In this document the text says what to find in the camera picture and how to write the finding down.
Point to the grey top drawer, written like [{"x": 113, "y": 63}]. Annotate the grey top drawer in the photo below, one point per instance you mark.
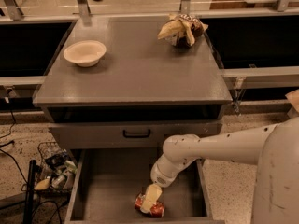
[{"x": 93, "y": 135}]

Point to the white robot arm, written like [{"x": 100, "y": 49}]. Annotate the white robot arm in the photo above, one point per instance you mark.
[{"x": 274, "y": 149}]

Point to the red coke can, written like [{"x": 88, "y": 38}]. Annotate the red coke can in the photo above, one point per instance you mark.
[{"x": 156, "y": 211}]

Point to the grey open middle drawer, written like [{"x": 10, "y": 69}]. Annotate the grey open middle drawer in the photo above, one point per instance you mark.
[{"x": 109, "y": 180}]

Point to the wire basket with items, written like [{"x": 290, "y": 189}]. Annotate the wire basket with items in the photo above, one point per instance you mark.
[{"x": 56, "y": 172}]

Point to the black stand post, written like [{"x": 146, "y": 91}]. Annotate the black stand post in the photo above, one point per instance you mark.
[{"x": 29, "y": 194}]

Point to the black drawer handle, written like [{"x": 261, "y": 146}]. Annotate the black drawer handle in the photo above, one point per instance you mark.
[{"x": 146, "y": 134}]

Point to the brown chip bag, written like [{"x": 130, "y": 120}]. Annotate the brown chip bag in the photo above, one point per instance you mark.
[{"x": 182, "y": 30}]

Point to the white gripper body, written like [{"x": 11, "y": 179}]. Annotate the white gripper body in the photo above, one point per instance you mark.
[{"x": 159, "y": 177}]

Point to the white paper bowl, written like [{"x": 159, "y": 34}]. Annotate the white paper bowl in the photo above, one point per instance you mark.
[{"x": 85, "y": 53}]

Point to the grey cabinet with counter top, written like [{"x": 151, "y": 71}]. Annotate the grey cabinet with counter top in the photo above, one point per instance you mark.
[{"x": 140, "y": 78}]

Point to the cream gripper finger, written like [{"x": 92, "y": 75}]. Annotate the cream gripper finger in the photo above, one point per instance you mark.
[{"x": 152, "y": 194}]

